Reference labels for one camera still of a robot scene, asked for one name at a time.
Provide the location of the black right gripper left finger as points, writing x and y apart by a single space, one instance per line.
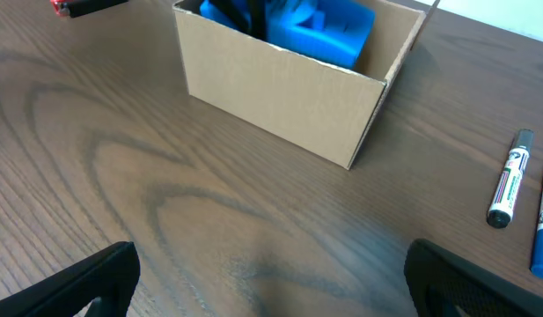
104 282

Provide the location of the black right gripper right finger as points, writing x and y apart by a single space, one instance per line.
442 283

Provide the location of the brown cardboard box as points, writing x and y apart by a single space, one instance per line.
320 107

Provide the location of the black whiteboard marker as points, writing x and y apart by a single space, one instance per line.
501 209

